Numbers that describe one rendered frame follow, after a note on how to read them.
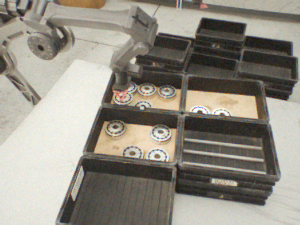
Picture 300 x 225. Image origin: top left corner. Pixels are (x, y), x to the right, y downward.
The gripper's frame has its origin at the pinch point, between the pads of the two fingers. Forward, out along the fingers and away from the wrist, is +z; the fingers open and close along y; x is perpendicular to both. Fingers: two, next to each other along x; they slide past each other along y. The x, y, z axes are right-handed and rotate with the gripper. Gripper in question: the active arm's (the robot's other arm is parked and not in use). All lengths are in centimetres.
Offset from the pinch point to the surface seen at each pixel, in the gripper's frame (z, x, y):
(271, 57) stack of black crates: 32, -83, 108
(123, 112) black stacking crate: 1.5, -3.6, -10.1
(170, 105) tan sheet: 8.3, -23.5, 8.7
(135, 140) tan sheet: 9.1, -12.4, -19.0
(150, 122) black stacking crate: 6.0, -16.8, -8.4
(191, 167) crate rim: 0, -41, -34
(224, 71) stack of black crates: 50, -52, 107
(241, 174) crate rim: -1, -60, -32
